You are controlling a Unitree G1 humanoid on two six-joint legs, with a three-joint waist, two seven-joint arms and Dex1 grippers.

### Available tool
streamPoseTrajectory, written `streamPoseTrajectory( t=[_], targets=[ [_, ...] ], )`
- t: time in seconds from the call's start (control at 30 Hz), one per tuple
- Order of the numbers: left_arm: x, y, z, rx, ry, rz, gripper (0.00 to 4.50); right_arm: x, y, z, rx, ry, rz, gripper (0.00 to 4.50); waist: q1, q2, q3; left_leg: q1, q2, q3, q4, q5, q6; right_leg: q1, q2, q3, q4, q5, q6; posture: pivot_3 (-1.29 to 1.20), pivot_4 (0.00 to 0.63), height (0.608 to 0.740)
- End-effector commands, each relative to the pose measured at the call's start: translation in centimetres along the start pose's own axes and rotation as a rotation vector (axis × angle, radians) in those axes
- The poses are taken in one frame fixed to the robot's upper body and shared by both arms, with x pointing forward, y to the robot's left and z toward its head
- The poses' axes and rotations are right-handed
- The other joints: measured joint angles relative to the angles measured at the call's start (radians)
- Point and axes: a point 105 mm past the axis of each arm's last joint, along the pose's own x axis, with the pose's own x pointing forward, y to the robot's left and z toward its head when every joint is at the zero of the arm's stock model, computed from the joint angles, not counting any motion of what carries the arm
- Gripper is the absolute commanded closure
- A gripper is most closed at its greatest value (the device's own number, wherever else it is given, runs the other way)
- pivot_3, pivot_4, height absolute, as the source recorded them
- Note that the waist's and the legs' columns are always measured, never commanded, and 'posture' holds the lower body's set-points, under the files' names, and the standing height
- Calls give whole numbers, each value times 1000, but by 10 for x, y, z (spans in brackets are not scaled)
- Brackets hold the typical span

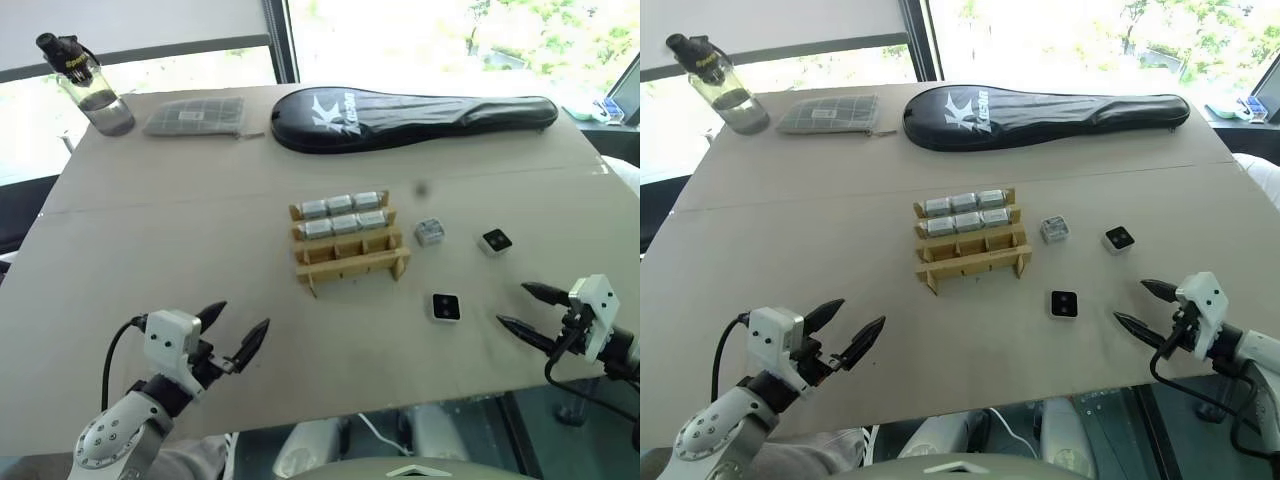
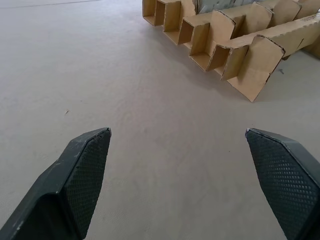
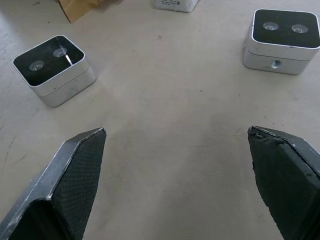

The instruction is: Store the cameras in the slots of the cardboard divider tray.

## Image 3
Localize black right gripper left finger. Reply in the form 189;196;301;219
0;127;107;240

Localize brown cardboard box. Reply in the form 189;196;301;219
57;0;124;24

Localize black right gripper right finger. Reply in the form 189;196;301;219
247;125;320;240

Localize silver stereo camera module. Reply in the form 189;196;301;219
12;34;97;108
242;8;320;76

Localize white labelled box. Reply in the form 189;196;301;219
151;0;200;13

